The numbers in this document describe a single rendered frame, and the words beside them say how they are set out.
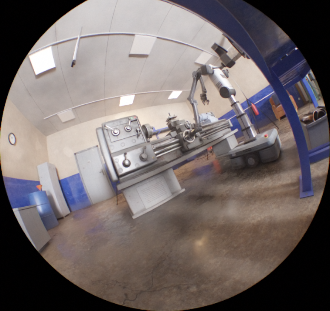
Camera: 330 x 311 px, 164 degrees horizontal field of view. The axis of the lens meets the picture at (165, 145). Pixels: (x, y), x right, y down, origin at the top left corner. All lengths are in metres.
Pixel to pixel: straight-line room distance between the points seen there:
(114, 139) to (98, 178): 3.34
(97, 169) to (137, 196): 3.47
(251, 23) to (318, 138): 0.87
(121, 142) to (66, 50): 2.59
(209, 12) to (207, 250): 0.73
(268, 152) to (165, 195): 1.32
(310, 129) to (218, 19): 0.92
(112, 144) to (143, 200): 0.80
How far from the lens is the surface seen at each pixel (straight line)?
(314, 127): 1.01
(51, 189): 4.30
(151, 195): 1.50
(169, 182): 1.58
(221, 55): 0.97
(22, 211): 1.76
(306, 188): 0.81
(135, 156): 1.38
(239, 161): 1.48
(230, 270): 0.56
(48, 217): 3.27
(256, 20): 0.34
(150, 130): 1.87
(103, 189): 4.73
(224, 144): 2.88
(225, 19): 0.17
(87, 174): 4.84
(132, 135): 1.59
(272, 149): 1.29
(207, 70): 1.51
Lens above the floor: 0.50
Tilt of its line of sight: 7 degrees up
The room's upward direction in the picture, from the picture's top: 24 degrees counter-clockwise
